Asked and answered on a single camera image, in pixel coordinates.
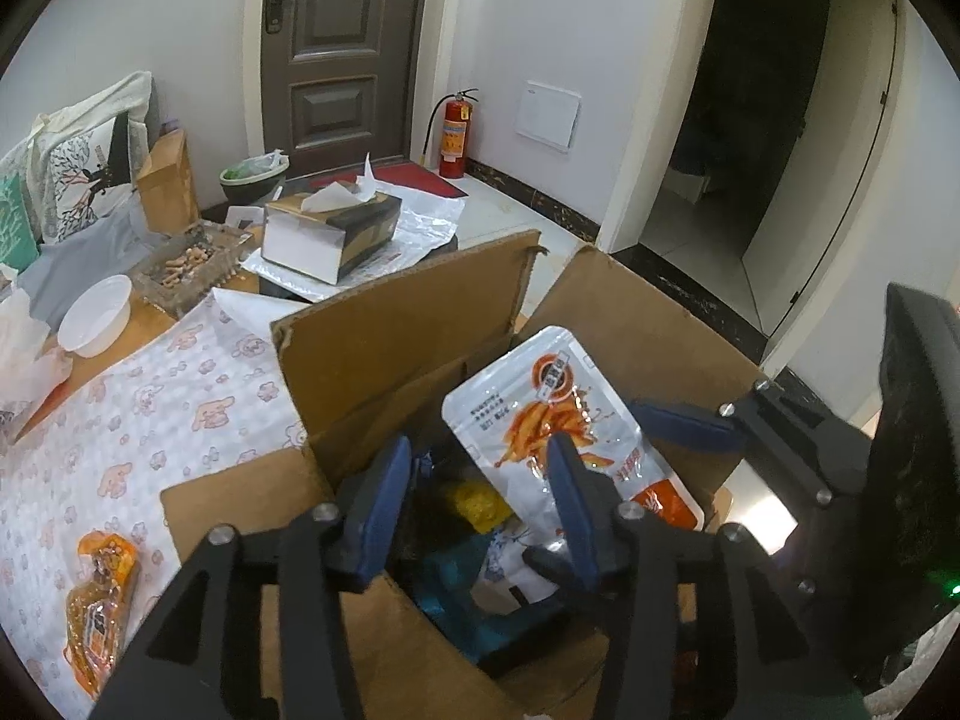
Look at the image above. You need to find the white plastic bowl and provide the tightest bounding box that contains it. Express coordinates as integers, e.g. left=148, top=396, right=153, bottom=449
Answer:
left=57, top=274, right=134, bottom=359

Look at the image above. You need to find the wooden side table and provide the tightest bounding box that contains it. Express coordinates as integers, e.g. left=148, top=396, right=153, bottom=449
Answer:
left=134, top=128, right=201, bottom=235

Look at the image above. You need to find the red door mat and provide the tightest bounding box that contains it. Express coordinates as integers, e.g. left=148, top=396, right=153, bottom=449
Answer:
left=303, top=160, right=470, bottom=200

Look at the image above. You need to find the glass tray of peanuts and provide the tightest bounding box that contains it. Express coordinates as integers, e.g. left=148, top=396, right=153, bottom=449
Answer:
left=130, top=220, right=254, bottom=317

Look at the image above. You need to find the white tree cushion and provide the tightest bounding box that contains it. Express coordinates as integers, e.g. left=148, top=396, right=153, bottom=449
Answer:
left=30, top=115, right=141, bottom=245

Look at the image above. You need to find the orange sausage packet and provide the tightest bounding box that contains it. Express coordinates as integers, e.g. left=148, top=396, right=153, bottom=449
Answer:
left=65, top=530, right=143, bottom=700

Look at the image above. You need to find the white interior door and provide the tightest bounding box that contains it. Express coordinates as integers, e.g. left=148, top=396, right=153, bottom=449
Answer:
left=741, top=0, right=899, bottom=340

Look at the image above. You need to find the tissue box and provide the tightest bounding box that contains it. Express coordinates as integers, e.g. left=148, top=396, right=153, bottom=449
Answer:
left=262, top=151, right=404, bottom=287

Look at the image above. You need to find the red fire extinguisher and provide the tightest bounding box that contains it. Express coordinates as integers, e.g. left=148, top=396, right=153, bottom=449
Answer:
left=423, top=87, right=481, bottom=180

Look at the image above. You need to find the brown cardboard box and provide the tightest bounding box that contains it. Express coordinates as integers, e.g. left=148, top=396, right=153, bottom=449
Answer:
left=160, top=229, right=770, bottom=720

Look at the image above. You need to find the yellow snack packet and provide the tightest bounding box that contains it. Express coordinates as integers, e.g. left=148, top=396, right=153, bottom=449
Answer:
left=447, top=481, right=514, bottom=535

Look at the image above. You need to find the green trash bin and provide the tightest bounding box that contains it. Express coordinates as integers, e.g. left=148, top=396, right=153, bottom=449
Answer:
left=218, top=151, right=290, bottom=208

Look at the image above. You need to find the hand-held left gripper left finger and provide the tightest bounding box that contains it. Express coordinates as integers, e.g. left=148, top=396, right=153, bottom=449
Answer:
left=88, top=435, right=415, bottom=720

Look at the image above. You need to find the white plastic bag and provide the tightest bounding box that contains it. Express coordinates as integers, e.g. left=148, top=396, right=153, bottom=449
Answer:
left=0, top=281, right=74, bottom=445

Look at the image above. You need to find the white and orange snack packet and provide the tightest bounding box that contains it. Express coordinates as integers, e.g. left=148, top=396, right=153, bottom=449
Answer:
left=441, top=325, right=707, bottom=535

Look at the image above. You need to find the teal tree cushion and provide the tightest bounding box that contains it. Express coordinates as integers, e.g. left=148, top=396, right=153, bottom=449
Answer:
left=0, top=172, right=40, bottom=272

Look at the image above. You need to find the dark entrance door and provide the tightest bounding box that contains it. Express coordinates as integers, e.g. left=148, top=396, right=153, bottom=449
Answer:
left=250, top=0, right=437, bottom=167

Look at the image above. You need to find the grey cloth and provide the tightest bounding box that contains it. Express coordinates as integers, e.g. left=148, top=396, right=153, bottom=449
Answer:
left=13, top=201, right=167, bottom=317

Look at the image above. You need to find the white wall panel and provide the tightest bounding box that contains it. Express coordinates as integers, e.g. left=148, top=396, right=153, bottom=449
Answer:
left=517, top=79, right=583, bottom=150

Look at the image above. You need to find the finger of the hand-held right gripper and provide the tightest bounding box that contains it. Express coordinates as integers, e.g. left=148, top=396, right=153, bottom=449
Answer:
left=628, top=381, right=872, bottom=501

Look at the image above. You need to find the printed cartoon tablecloth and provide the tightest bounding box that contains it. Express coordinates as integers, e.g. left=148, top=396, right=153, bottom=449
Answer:
left=0, top=287, right=320, bottom=695

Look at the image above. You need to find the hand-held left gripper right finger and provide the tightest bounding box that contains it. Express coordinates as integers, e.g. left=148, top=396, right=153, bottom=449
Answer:
left=544, top=433, right=850, bottom=720

